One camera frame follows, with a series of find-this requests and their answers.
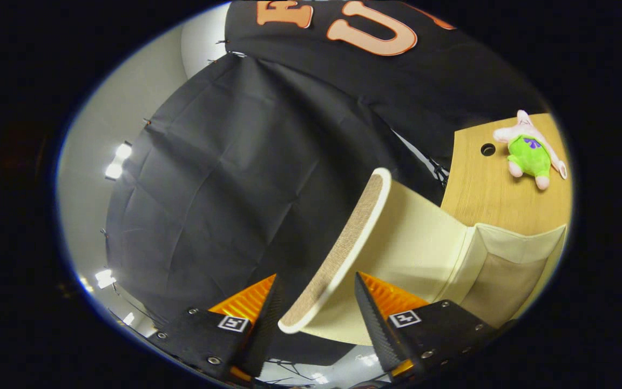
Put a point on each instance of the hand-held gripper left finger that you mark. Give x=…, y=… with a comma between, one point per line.
x=268, y=329

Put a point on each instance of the pink and green plush toy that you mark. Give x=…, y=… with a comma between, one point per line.
x=529, y=156

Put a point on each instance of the ceiling light panel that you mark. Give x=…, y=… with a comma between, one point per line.
x=118, y=162
x=105, y=278

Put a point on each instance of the cream fabric storage box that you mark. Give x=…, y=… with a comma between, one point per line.
x=424, y=254

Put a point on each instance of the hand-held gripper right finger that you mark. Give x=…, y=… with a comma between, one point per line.
x=378, y=329

